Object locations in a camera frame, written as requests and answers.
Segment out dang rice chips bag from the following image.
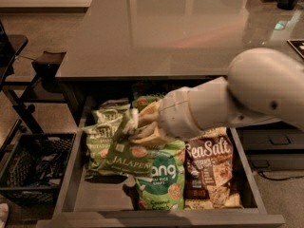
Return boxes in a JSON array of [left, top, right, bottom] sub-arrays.
[[131, 92, 165, 111], [136, 140, 185, 211]]

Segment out front dang rice chips bag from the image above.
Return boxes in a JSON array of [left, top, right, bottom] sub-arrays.
[[136, 140, 185, 211]]

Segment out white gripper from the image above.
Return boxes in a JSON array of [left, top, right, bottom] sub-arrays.
[[128, 87, 203, 147]]

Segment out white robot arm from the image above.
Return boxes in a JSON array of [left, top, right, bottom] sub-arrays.
[[129, 47, 304, 146]]

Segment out black cable on floor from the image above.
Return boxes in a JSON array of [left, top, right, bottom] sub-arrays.
[[256, 169, 304, 181]]

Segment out black plastic crate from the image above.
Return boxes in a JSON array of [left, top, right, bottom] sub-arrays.
[[0, 133, 75, 205]]

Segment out dark lower cabinet drawers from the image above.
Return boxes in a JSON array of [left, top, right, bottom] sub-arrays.
[[237, 123, 304, 171]]

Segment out grey open top drawer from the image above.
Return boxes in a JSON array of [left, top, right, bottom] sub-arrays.
[[35, 95, 286, 228]]

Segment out black framed card on counter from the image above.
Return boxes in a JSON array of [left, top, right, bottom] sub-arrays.
[[287, 39, 304, 59]]

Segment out front sea salt chips bag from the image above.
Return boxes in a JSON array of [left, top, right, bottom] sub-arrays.
[[184, 127, 242, 210]]

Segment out grey counter cabinet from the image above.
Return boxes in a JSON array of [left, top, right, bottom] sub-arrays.
[[56, 0, 304, 122]]

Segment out rear dang rice chips bag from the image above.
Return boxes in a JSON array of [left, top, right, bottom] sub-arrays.
[[131, 92, 165, 111]]

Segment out green jalapeno chip bag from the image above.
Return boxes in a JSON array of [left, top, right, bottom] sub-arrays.
[[92, 99, 130, 124], [83, 117, 123, 180], [104, 108, 159, 177]]

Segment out dark bar stool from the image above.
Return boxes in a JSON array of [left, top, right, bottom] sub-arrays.
[[3, 51, 75, 133]]

